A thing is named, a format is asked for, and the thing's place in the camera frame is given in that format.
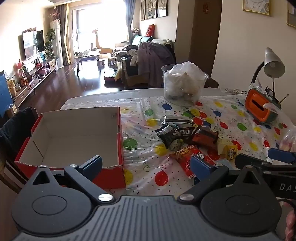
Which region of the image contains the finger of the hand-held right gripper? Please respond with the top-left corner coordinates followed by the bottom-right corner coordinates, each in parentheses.
top-left (235, 153), bottom-right (281, 173)
top-left (268, 148), bottom-right (296, 165)

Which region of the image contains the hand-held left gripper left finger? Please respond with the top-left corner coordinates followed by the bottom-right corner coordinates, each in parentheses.
top-left (25, 155), bottom-right (115, 204)

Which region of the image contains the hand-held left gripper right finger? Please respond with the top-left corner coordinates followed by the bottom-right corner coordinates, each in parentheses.
top-left (177, 155), bottom-right (266, 204)

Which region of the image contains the red snack packet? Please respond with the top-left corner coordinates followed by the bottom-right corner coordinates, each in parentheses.
top-left (170, 145), bottom-right (216, 180)

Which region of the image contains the orange-brown snack packet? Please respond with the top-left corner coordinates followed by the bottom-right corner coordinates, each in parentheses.
top-left (192, 126), bottom-right (219, 149)

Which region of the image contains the red cardboard box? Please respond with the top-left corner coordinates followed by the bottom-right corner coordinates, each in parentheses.
top-left (14, 106), bottom-right (126, 189)

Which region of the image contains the brown candy packet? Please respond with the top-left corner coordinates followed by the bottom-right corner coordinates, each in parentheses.
top-left (178, 126), bottom-right (197, 142)

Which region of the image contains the black snack packet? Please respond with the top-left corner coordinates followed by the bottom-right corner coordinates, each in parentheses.
top-left (155, 125), bottom-right (183, 149)

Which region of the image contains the silver snack packet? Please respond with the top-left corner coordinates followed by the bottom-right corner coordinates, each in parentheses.
top-left (162, 115), bottom-right (195, 127)

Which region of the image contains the person's right hand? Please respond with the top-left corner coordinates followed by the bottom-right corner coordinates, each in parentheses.
top-left (285, 204), bottom-right (296, 241)

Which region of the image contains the clear plastic bag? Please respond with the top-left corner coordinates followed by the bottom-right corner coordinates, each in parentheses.
top-left (277, 126), bottom-right (296, 153)

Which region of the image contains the yellow snack packet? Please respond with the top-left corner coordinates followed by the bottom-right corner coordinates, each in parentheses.
top-left (217, 139), bottom-right (242, 161)

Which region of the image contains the green round snack cup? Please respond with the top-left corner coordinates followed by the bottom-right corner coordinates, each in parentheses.
top-left (170, 138), bottom-right (184, 151)

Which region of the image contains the balloon-print tablecloth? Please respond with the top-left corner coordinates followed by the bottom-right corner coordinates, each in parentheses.
top-left (60, 94), bottom-right (296, 204)

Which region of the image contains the wooden chair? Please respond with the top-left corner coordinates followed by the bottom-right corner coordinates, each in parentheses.
top-left (0, 160), bottom-right (23, 195)

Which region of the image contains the dark cloth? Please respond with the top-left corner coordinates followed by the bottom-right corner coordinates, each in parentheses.
top-left (0, 108), bottom-right (38, 167)

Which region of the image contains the grey desk lamp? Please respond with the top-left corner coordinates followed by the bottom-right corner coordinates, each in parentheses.
top-left (251, 47), bottom-right (285, 98)

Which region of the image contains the white plastic bag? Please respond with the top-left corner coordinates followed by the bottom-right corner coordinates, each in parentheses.
top-left (165, 61), bottom-right (207, 103)

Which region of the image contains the clear plastic container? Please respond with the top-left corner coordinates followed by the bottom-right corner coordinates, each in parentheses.
top-left (161, 64), bottom-right (209, 106)

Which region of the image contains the dark sofa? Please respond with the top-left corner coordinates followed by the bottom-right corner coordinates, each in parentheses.
top-left (116, 35), bottom-right (176, 90)

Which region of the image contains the wooden TV cabinet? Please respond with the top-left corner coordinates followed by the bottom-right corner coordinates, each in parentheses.
top-left (13, 58), bottom-right (58, 107)

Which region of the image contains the wooden coffee table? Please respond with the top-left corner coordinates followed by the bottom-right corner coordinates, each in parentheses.
top-left (74, 50), bottom-right (102, 75)

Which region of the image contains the blue board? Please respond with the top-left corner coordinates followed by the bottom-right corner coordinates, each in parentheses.
top-left (0, 71), bottom-right (14, 118)

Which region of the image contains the grey blanket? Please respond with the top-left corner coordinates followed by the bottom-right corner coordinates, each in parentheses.
top-left (136, 42), bottom-right (176, 87)

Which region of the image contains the giraffe figure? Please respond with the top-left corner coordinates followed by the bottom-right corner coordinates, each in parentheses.
top-left (91, 28), bottom-right (114, 55)

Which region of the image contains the white standing air conditioner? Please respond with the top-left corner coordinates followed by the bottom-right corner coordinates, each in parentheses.
top-left (50, 20), bottom-right (63, 67)

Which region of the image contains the green potted plant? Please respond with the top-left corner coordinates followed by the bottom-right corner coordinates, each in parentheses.
top-left (44, 28), bottom-right (56, 58)

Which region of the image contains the grey curtain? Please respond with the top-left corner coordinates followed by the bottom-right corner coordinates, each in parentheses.
top-left (57, 3), bottom-right (70, 66)
top-left (124, 0), bottom-right (134, 42)

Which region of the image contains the television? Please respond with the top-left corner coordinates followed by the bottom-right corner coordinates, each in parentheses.
top-left (22, 30), bottom-right (44, 60)

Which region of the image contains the gold framed wall picture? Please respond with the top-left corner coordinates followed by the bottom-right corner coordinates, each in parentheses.
top-left (287, 0), bottom-right (296, 29)
top-left (242, 0), bottom-right (271, 16)

